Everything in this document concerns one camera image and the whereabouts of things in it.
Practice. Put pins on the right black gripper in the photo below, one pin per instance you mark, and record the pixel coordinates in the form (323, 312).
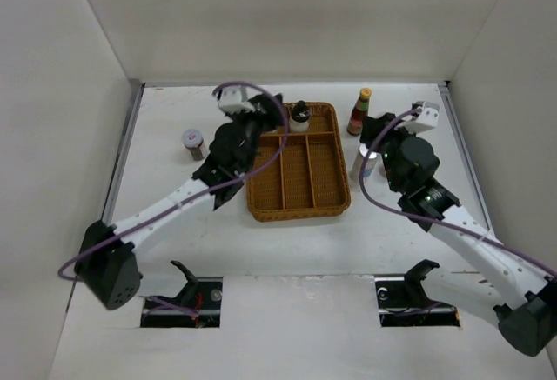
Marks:
(387, 132)

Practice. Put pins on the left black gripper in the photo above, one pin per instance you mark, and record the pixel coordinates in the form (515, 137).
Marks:
(272, 118)

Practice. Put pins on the black-knob salt shaker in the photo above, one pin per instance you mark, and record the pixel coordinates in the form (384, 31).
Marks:
(300, 117)

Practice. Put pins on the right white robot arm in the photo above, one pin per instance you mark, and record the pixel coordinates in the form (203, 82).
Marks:
(518, 296)

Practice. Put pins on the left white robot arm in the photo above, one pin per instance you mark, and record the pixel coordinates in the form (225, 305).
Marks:
(107, 262)

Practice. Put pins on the grey-lid dark spice jar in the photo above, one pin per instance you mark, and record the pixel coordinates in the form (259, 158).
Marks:
(194, 142)

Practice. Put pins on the red sauce bottle yellow cap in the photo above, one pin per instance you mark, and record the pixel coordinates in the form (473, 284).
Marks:
(359, 112)

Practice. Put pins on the brown wicker divided tray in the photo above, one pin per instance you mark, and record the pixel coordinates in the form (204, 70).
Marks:
(308, 179)

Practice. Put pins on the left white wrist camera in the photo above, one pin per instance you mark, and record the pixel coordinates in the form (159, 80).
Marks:
(233, 99)

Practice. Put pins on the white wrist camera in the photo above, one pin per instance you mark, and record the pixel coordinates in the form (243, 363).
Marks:
(425, 118)
(233, 99)

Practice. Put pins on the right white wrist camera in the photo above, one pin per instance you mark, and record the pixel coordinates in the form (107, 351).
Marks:
(425, 118)

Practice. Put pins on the right metal frame rail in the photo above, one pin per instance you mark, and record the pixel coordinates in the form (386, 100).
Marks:
(479, 201)

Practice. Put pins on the metal frame rail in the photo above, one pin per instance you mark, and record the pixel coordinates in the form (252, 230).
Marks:
(124, 144)
(479, 201)

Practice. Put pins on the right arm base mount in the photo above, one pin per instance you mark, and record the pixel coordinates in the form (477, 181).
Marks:
(403, 303)

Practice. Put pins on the left metal frame rail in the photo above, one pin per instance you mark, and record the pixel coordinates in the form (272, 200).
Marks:
(124, 144)

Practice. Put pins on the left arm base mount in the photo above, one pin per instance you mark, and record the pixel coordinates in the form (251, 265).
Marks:
(196, 306)

